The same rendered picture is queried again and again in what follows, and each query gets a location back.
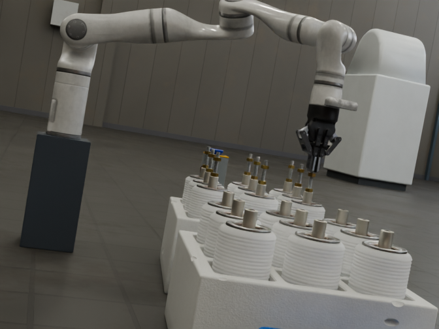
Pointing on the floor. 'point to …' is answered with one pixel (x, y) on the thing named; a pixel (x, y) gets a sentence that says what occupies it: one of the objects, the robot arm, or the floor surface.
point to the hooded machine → (381, 112)
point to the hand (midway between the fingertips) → (313, 164)
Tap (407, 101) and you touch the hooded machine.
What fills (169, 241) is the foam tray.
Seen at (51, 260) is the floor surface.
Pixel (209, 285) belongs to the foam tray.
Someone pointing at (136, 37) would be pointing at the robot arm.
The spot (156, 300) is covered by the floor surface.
